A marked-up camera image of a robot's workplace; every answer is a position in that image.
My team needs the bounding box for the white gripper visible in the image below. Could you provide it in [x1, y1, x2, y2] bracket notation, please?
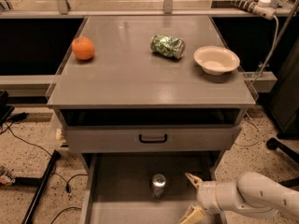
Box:
[180, 173, 241, 224]

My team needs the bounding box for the silver redbull can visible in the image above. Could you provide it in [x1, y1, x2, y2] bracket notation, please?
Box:
[151, 174, 166, 199]

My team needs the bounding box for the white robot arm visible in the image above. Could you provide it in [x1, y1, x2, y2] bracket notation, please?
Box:
[179, 172, 299, 224]

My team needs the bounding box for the open grey middle drawer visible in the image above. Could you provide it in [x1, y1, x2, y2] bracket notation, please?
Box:
[79, 153, 214, 224]

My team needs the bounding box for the grey drawer cabinet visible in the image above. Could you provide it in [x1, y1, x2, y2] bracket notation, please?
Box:
[45, 14, 260, 224]

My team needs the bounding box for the grey top drawer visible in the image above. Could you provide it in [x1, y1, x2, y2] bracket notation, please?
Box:
[64, 124, 241, 153]

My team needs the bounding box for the crushed green soda can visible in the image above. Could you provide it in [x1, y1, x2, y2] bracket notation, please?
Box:
[150, 35, 186, 60]

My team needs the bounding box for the black office chair base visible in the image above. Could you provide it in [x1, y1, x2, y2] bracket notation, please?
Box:
[265, 137, 299, 189]

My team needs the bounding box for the white paper bowl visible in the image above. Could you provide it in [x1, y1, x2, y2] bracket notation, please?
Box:
[193, 46, 240, 76]

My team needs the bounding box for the black floor stand bar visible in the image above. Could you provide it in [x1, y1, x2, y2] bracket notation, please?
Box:
[13, 150, 61, 224]

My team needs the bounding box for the orange fruit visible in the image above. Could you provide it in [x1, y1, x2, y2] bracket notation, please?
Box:
[71, 36, 95, 61]

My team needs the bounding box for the white power strip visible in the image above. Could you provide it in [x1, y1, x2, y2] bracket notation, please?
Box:
[224, 0, 276, 21]

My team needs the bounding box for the black drawer handle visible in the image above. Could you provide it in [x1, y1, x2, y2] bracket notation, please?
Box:
[138, 134, 168, 144]

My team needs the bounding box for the black floor cable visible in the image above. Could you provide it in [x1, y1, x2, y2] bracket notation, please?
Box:
[0, 121, 89, 224]

